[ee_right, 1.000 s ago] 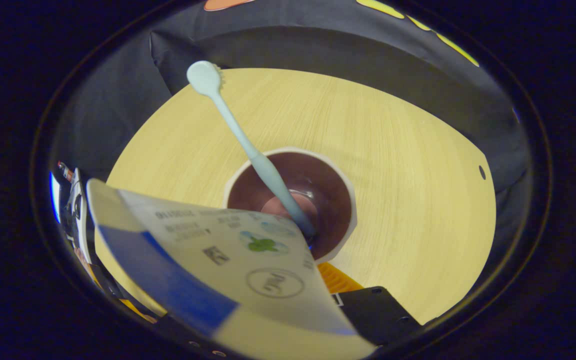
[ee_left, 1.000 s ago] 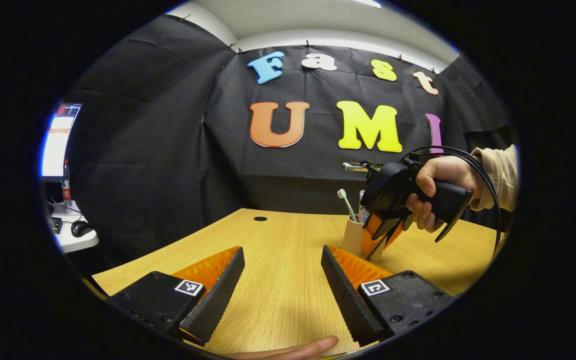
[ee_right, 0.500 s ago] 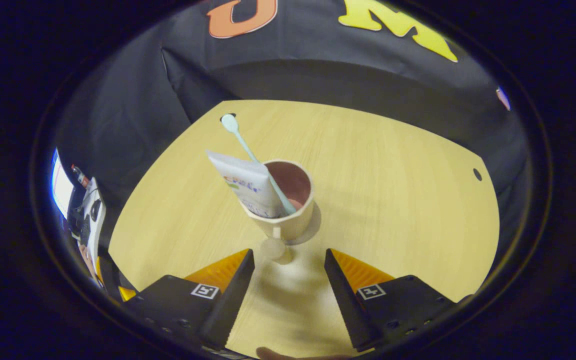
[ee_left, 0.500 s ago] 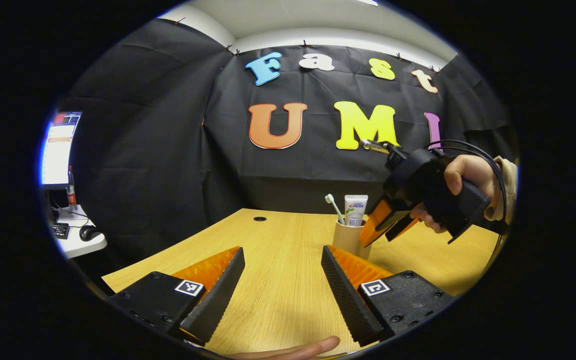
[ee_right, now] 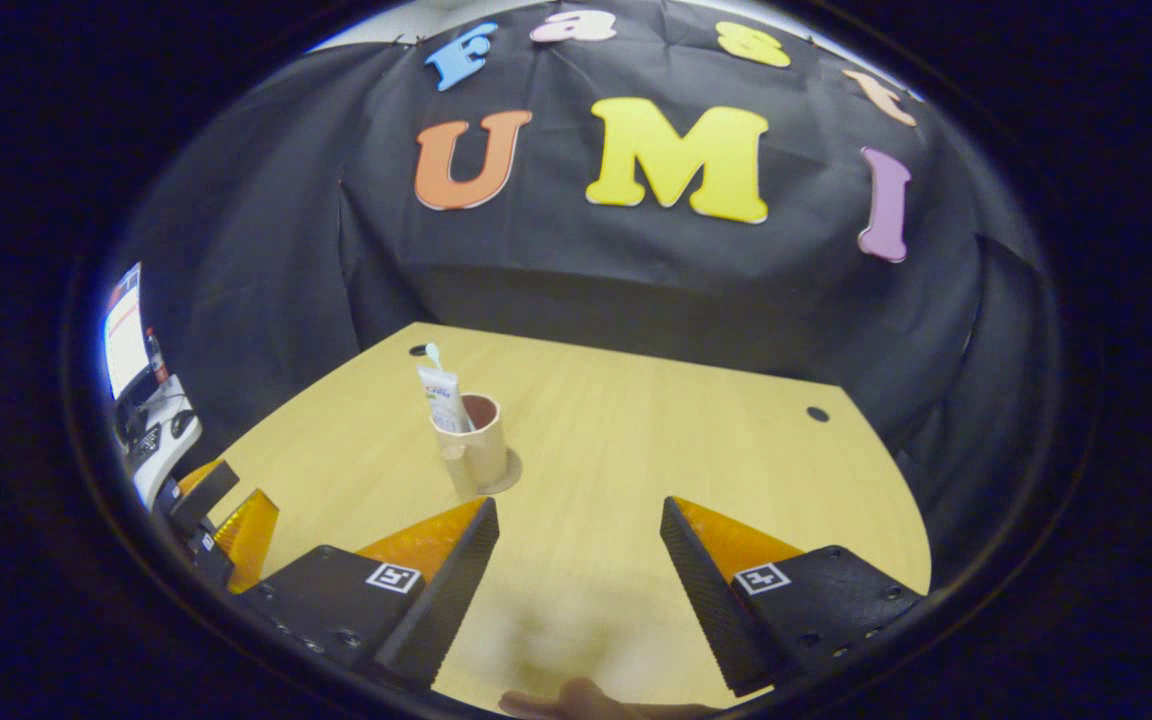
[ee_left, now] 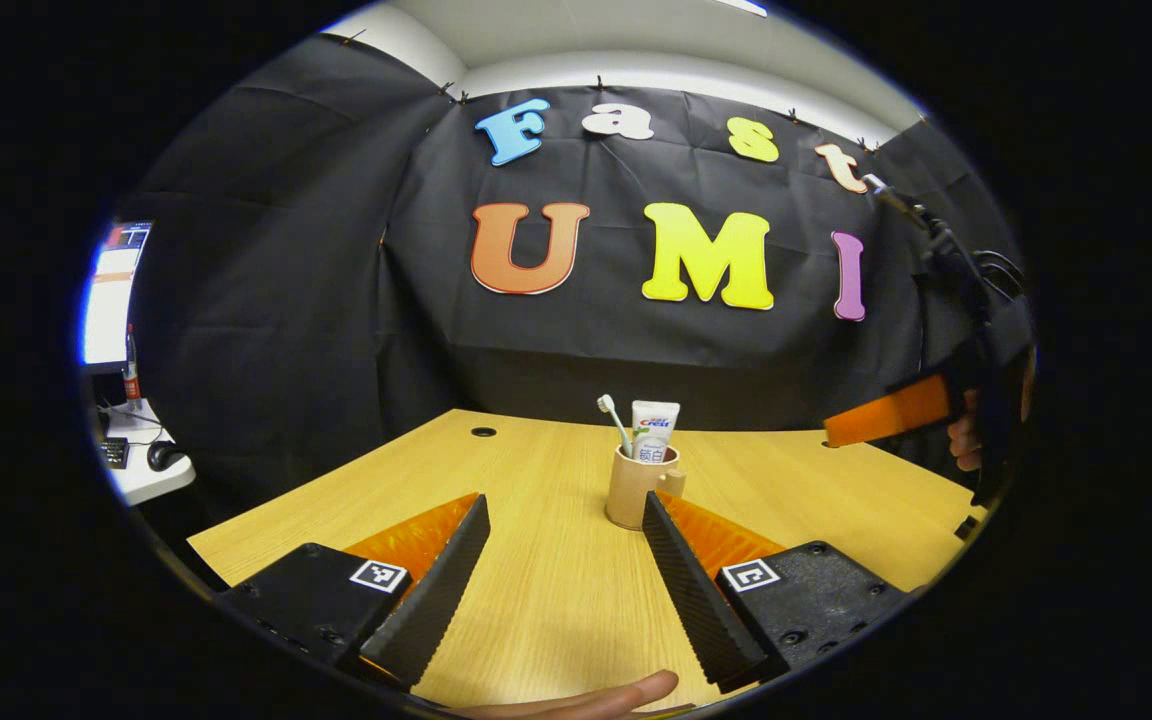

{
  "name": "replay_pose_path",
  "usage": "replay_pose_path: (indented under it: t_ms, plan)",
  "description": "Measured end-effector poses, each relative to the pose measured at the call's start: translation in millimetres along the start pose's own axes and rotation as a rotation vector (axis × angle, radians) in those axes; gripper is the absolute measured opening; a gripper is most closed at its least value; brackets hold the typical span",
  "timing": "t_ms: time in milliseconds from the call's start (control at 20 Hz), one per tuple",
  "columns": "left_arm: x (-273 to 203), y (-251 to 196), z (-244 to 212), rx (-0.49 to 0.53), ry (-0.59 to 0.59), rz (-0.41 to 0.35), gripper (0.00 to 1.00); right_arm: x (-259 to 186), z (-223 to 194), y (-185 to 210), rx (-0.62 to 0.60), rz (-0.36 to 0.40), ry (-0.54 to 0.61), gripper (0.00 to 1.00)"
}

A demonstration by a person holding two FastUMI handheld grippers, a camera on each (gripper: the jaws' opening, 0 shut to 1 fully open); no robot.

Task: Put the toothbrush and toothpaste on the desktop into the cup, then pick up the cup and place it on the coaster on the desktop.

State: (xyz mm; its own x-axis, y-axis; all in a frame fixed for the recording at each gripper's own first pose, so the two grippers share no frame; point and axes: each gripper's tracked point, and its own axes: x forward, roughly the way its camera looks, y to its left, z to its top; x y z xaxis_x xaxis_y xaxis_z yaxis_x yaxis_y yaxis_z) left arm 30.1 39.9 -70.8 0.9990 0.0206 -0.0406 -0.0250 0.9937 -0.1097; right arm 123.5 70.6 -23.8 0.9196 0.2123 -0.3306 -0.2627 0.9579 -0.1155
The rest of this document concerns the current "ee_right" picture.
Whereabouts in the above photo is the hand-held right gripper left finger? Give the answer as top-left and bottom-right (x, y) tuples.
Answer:
(234, 496), (501, 691)

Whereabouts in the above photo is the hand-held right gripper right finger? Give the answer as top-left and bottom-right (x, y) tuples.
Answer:
(658, 495), (929, 699)

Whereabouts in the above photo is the round brown coaster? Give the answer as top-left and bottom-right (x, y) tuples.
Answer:
(479, 449), (524, 497)

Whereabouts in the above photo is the beige cup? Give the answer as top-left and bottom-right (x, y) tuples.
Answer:
(430, 392), (510, 500)

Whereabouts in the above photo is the white toothpaste tube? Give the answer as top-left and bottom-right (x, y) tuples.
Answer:
(416, 365), (473, 435)

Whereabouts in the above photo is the wooden desktop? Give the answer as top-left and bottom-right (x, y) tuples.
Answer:
(206, 322), (934, 713)

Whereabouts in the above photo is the white side table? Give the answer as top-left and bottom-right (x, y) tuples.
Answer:
(114, 372), (205, 513)

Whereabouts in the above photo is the computer monitor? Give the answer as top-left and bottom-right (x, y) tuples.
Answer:
(102, 262), (153, 401)

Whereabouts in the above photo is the black backdrop cloth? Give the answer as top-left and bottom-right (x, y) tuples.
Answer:
(116, 0), (1062, 591)

